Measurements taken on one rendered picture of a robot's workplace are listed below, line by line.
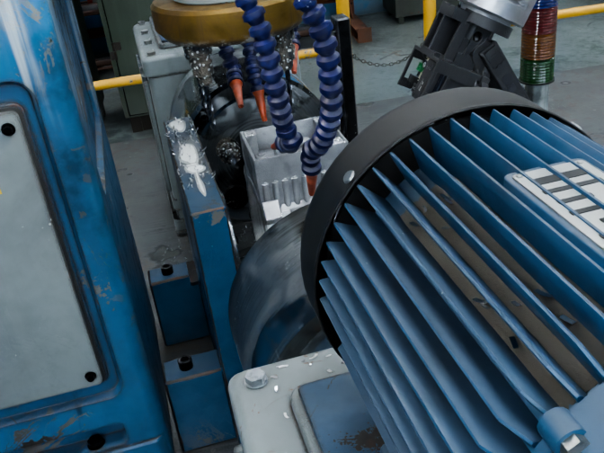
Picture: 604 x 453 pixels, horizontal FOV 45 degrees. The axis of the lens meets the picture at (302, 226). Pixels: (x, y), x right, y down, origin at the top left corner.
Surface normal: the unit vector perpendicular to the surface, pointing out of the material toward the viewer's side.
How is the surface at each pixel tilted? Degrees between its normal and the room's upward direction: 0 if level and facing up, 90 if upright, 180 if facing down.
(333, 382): 0
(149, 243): 0
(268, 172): 90
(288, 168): 90
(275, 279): 39
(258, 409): 0
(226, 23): 90
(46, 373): 90
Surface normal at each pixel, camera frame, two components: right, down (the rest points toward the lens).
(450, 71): 0.25, 0.46
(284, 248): -0.60, -0.61
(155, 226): -0.11, -0.86
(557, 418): -0.36, -0.77
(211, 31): -0.16, 0.51
